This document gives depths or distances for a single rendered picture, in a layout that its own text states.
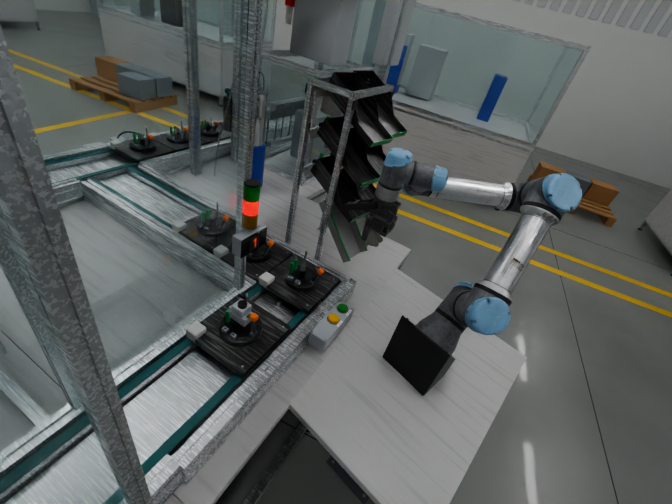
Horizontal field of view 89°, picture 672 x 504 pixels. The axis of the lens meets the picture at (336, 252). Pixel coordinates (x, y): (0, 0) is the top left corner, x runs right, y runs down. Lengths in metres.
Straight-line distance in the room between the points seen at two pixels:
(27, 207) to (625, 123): 9.93
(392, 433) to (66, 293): 1.03
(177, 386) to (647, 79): 9.68
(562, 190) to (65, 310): 1.15
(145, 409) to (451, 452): 0.91
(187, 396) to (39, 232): 0.86
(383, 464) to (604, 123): 9.26
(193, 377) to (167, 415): 0.12
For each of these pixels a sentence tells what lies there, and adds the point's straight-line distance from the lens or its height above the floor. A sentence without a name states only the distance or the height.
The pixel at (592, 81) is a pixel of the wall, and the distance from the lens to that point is 9.66.
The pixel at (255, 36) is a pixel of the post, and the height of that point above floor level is 1.79.
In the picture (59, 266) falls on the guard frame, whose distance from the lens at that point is 0.38.
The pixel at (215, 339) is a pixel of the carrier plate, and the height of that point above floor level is 0.97.
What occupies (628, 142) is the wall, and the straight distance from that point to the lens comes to 10.10.
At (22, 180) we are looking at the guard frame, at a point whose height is 1.76.
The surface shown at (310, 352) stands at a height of 0.86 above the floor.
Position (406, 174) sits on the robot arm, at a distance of 1.05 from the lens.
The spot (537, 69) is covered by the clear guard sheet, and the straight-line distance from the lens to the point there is 4.89.
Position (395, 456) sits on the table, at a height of 0.86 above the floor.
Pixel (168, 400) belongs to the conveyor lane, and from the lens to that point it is 1.16.
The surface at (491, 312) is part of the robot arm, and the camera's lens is 1.11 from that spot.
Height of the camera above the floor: 1.91
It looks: 36 degrees down
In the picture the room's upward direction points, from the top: 15 degrees clockwise
